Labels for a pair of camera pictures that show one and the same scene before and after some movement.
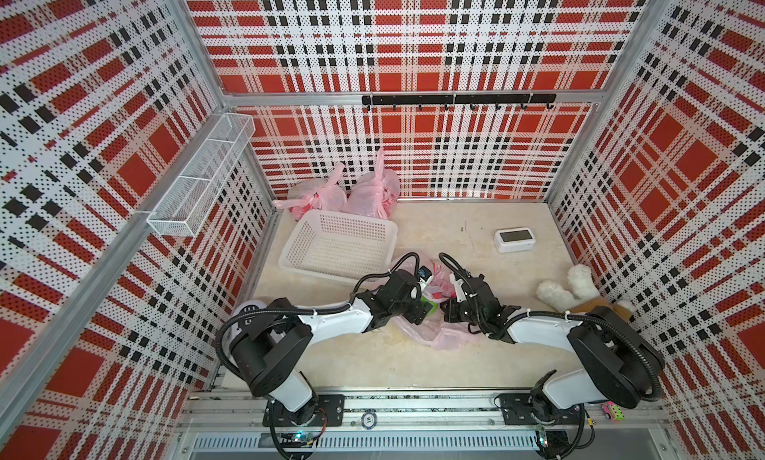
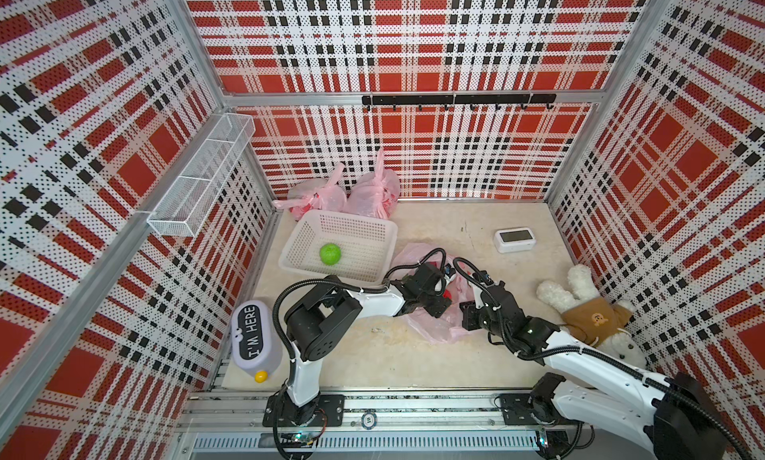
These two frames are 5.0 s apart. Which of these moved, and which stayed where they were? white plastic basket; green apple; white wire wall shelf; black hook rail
Moved: green apple
Stayed: white wire wall shelf; white plastic basket; black hook rail
